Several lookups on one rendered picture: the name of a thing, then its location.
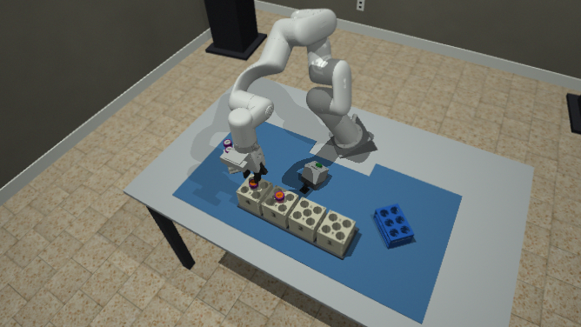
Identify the blue bench mat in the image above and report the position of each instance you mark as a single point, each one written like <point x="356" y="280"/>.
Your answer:
<point x="401" y="278"/>

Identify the blue tube rack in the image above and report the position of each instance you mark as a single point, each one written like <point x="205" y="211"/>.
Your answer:
<point x="391" y="233"/>

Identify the white tube rack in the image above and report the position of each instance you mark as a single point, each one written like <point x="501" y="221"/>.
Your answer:
<point x="232" y="170"/>

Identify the beige bucket adapter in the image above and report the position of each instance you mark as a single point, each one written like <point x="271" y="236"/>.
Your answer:
<point x="279" y="213"/>
<point x="306" y="218"/>
<point x="334" y="227"/>
<point x="250" y="199"/>

